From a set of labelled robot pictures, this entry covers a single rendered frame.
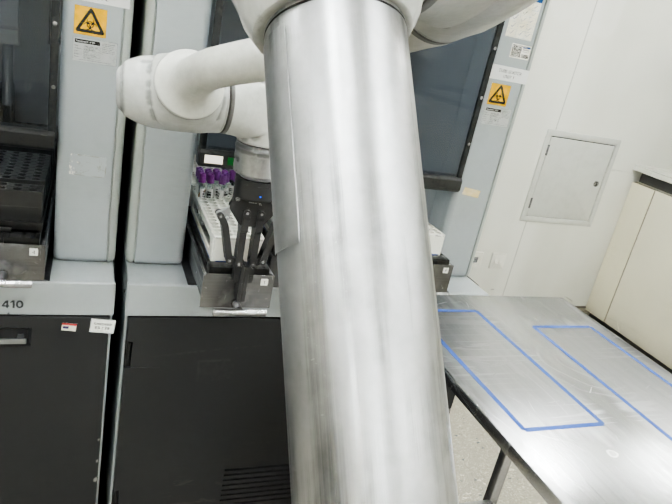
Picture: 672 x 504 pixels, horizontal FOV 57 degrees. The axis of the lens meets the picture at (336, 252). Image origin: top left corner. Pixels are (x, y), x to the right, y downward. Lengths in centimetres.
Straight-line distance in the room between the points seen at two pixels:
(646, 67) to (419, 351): 303
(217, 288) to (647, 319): 256
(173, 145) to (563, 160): 223
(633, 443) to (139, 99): 85
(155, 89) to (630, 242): 285
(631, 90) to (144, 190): 253
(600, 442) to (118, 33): 102
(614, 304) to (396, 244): 318
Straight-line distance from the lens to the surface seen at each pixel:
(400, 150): 38
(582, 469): 88
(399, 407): 35
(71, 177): 127
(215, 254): 118
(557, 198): 321
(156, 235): 131
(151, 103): 96
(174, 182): 128
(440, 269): 144
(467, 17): 57
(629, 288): 345
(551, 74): 299
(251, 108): 100
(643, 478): 92
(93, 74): 123
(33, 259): 123
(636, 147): 344
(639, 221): 343
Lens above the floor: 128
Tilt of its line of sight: 20 degrees down
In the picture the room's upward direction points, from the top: 12 degrees clockwise
